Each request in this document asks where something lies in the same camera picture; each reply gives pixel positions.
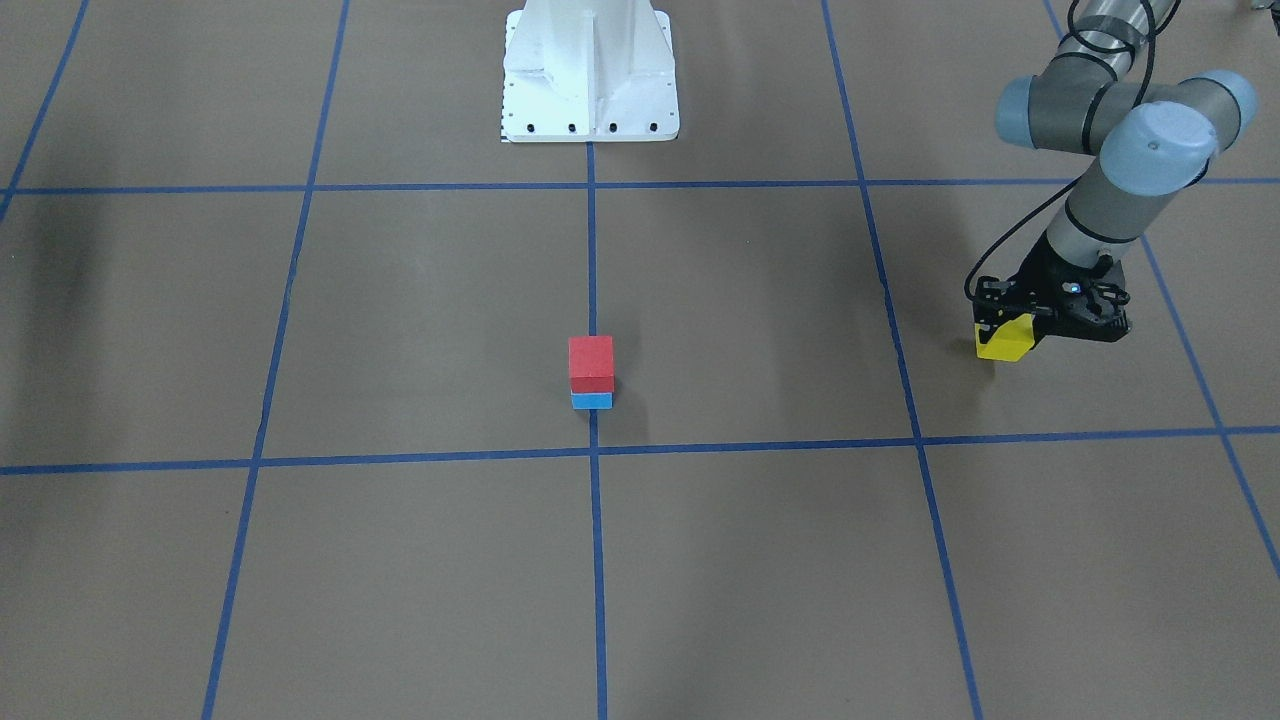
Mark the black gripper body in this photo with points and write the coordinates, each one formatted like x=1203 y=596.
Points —
x=1036 y=274

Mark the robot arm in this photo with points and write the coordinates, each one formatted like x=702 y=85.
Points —
x=1147 y=143

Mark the yellow block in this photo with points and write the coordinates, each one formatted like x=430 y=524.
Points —
x=1007 y=339

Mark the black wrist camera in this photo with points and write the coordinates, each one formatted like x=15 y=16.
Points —
x=997 y=302

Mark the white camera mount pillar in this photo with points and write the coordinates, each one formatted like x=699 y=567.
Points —
x=589 y=72

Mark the blue block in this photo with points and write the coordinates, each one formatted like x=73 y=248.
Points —
x=592 y=401

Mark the red block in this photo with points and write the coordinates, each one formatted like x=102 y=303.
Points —
x=591 y=364

